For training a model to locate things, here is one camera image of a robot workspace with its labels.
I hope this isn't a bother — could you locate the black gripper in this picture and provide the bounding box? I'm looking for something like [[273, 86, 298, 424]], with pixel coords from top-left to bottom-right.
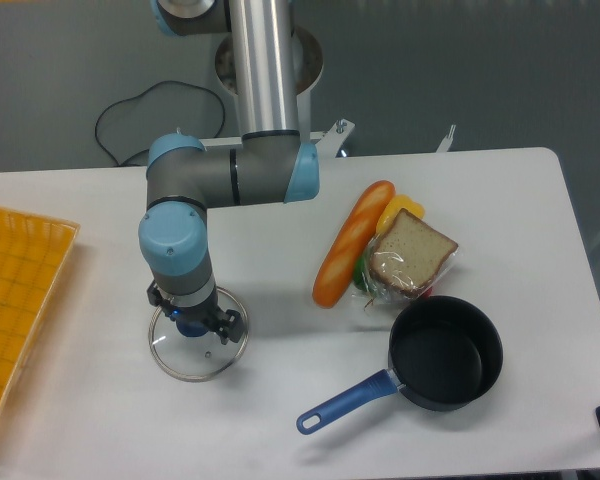
[[146, 280, 243, 345]]

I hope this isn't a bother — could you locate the glass lid blue knob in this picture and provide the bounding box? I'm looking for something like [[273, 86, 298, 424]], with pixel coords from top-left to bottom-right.
[[148, 287, 250, 382]]

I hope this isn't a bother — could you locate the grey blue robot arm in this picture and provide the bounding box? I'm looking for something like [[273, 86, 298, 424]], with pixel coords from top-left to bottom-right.
[[138, 1, 319, 343]]

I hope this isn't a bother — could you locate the green toy vegetable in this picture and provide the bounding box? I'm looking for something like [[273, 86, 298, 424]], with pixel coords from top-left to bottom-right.
[[352, 253, 372, 292]]

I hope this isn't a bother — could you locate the yellow plastic basket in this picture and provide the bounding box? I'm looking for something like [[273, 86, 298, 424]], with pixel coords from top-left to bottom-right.
[[0, 207, 80, 417]]

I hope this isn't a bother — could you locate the orange toy baguette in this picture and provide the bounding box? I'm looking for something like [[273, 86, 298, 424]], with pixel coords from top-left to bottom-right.
[[312, 180, 396, 308]]

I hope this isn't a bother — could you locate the wrapped bread slice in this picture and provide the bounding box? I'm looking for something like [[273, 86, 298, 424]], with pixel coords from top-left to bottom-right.
[[362, 208, 459, 303]]

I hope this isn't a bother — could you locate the yellow toy bell pepper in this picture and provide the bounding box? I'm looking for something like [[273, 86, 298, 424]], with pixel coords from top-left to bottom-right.
[[376, 195, 425, 235]]

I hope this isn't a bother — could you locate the red toy item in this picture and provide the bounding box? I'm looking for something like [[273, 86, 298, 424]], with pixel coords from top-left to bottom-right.
[[419, 288, 433, 300]]

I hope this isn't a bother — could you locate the black cable on floor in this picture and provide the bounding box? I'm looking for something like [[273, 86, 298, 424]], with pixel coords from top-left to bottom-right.
[[94, 80, 227, 167]]

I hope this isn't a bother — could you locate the dark saucepan blue handle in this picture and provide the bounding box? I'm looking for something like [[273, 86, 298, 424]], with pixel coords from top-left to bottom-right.
[[296, 296, 503, 435]]

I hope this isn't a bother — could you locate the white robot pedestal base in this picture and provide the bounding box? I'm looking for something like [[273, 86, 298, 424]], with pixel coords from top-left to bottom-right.
[[174, 24, 456, 160]]

